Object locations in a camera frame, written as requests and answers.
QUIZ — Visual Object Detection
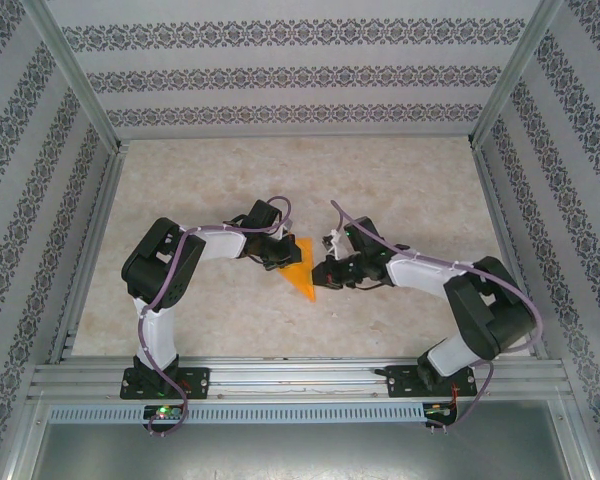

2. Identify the orange cloth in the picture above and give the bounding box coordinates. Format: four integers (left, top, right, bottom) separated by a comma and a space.
278, 235, 319, 305

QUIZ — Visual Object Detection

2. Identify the grey metal sheet panel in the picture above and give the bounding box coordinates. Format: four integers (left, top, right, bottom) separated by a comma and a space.
29, 422, 594, 480

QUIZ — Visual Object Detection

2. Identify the small circuit board with LED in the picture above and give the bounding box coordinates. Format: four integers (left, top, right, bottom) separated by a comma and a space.
424, 401, 459, 419
143, 403, 184, 421

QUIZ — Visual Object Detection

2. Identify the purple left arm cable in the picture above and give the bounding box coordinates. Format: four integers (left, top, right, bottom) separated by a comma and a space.
137, 194, 294, 439

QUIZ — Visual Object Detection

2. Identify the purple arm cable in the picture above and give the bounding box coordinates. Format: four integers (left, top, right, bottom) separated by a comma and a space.
329, 199, 540, 436
137, 194, 294, 439

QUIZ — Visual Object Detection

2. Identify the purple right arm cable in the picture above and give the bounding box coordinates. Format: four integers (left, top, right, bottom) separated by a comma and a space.
329, 199, 540, 436

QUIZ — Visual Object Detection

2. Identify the aluminium mounting rail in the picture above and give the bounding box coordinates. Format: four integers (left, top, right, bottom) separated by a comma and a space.
27, 355, 571, 401

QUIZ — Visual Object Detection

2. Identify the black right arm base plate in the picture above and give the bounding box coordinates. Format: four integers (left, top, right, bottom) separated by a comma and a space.
387, 363, 476, 399

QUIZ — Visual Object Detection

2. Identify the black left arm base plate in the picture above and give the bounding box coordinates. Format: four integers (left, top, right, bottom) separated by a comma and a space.
121, 367, 211, 401

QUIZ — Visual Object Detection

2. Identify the aluminium side rail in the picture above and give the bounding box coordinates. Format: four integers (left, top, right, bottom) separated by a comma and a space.
49, 142, 131, 364
472, 144, 549, 359

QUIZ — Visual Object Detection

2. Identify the slotted grey cable duct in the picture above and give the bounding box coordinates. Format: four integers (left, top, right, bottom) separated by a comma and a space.
47, 403, 426, 425

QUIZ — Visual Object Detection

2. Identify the aluminium frame post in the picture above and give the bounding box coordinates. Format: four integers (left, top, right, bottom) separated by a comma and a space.
22, 0, 129, 151
467, 0, 565, 147

